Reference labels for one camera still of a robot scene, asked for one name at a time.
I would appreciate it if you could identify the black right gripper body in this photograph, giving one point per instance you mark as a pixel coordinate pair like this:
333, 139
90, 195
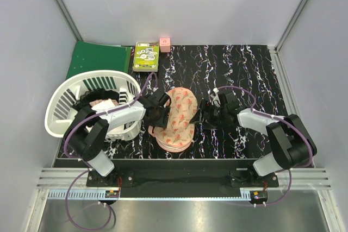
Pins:
216, 114

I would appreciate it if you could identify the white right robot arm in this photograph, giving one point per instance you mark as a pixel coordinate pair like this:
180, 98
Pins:
290, 142

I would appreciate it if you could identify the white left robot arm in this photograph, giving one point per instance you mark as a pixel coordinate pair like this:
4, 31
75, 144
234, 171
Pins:
88, 130

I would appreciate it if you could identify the black patterned table mat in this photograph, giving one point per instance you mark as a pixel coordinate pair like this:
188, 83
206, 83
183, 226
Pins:
200, 69

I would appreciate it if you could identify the green card box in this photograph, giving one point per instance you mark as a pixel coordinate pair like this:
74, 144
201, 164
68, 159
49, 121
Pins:
146, 57

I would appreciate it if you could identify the black lace bra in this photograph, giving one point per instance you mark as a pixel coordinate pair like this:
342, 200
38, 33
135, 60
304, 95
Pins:
94, 95

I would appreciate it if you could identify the small pink box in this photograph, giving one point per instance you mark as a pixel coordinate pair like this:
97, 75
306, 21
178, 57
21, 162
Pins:
165, 44

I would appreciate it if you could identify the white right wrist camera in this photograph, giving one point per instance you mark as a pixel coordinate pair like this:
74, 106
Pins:
215, 97

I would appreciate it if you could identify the green cutting mat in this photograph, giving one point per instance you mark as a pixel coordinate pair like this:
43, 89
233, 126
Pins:
88, 57

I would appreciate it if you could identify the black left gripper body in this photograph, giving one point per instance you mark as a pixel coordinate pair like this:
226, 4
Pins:
157, 117

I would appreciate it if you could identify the white plastic laundry basket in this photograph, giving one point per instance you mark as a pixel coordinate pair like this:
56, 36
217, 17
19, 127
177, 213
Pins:
60, 114

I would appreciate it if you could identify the pink mesh bra laundry bag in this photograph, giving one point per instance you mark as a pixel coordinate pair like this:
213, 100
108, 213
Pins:
179, 133

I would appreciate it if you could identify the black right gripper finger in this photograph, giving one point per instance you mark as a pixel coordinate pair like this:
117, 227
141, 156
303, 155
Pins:
197, 118
204, 108

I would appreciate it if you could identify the white slotted cable duct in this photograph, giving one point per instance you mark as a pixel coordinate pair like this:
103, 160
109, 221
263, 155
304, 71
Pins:
84, 194

